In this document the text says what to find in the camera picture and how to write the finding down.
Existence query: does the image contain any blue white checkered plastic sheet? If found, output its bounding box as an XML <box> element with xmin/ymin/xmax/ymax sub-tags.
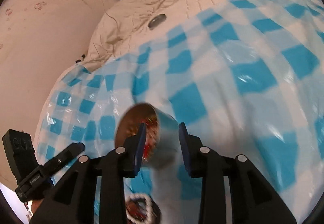
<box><xmin>36</xmin><ymin>0</ymin><xmax>323</xmax><ymax>223</ymax></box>

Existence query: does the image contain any round silver tin lid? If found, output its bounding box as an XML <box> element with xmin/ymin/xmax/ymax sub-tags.
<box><xmin>148</xmin><ymin>14</ymin><xmax>166</xmax><ymax>30</ymax></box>

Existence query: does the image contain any person's left hand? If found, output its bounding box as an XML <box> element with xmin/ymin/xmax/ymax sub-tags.
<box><xmin>31</xmin><ymin>199</ymin><xmax>43</xmax><ymax>214</ymax></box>

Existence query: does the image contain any round silver tin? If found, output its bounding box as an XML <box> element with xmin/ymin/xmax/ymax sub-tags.
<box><xmin>114</xmin><ymin>103</ymin><xmax>180</xmax><ymax>168</ymax></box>

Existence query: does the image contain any white striped duvet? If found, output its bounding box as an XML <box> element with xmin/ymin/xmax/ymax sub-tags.
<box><xmin>79</xmin><ymin>0</ymin><xmax>225</xmax><ymax>71</ymax></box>

